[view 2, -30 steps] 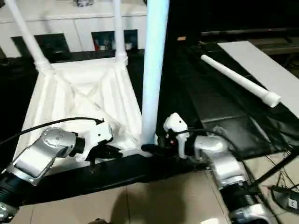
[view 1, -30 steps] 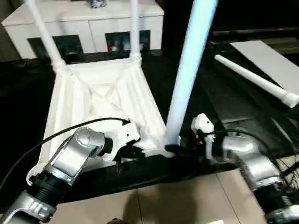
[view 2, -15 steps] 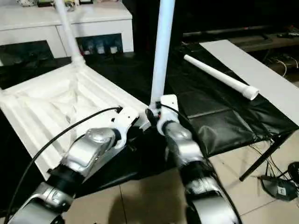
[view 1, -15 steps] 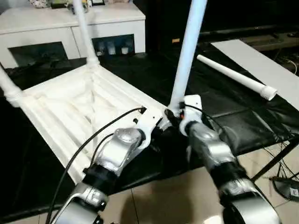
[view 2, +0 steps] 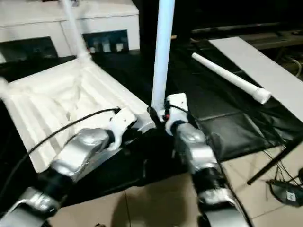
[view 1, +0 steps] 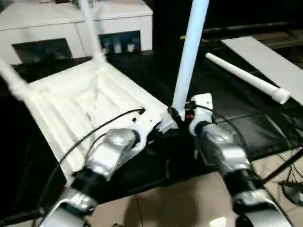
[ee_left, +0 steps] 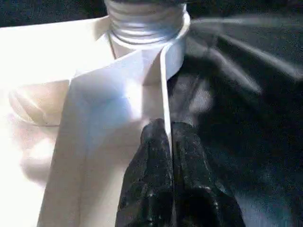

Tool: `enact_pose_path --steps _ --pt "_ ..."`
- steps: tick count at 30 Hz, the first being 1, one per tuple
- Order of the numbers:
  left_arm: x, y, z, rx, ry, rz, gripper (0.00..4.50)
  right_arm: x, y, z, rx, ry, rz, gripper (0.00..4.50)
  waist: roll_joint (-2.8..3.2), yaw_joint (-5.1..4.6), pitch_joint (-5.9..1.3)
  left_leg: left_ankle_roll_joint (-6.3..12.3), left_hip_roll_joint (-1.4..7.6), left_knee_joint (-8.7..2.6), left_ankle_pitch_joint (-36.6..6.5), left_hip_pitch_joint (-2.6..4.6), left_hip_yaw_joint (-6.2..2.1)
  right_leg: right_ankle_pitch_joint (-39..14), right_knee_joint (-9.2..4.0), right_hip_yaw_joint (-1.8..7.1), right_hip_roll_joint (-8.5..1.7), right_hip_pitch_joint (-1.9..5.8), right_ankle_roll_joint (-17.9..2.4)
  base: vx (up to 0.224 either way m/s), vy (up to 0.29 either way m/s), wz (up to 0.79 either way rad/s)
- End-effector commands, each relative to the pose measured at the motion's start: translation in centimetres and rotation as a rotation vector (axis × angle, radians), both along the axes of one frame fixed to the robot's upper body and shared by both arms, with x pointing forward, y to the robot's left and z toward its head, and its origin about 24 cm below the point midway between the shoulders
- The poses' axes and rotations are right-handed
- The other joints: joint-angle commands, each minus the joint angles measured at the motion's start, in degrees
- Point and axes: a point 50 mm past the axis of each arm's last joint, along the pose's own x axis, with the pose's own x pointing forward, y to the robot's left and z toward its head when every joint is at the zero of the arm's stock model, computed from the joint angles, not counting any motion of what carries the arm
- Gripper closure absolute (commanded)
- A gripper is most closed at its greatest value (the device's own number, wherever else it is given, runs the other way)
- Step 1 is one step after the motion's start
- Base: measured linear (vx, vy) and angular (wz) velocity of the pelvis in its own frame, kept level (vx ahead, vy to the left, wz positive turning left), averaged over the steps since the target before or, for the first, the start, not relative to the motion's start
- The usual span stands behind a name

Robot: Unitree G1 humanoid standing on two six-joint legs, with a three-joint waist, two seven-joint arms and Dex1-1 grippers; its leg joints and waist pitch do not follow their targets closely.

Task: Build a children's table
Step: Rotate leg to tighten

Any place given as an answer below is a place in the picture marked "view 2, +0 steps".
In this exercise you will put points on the black object with white label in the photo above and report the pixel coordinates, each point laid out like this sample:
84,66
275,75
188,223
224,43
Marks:
288,194

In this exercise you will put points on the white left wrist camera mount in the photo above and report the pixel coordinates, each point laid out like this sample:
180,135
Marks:
123,123

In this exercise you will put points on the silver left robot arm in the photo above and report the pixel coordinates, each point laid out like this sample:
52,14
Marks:
71,153

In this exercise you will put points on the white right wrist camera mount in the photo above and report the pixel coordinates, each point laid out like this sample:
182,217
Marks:
177,106

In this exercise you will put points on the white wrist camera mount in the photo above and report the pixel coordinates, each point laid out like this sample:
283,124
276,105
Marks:
123,123
177,106

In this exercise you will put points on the black work mat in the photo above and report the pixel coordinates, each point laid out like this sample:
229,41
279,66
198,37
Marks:
225,123

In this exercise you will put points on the white flat board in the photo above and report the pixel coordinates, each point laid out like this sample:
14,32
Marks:
260,68

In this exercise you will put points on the white plastic table top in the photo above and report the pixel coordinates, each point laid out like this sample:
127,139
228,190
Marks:
59,99

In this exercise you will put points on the black metal stand leg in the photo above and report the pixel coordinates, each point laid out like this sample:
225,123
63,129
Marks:
274,160

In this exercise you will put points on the white cabinet with glass doors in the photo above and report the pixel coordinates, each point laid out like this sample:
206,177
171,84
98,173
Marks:
35,19

